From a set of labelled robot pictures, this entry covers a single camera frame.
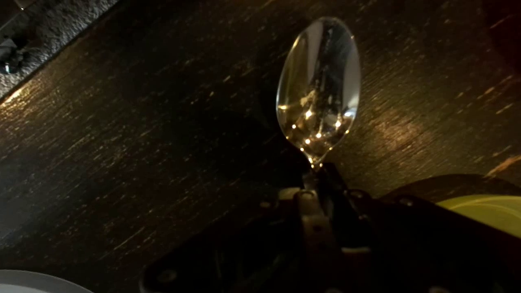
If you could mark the black coffee table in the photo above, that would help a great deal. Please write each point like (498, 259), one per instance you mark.
(162, 163)

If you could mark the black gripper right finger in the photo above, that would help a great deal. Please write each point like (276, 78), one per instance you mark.
(338, 196)

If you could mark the white paper napkin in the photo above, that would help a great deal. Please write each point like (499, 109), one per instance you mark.
(32, 283)

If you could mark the green plastic bowl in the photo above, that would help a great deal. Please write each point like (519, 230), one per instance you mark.
(488, 212)

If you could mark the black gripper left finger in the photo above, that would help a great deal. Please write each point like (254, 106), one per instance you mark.
(311, 222)

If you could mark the clear shiny spoon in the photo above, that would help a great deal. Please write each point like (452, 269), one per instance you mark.
(319, 82)

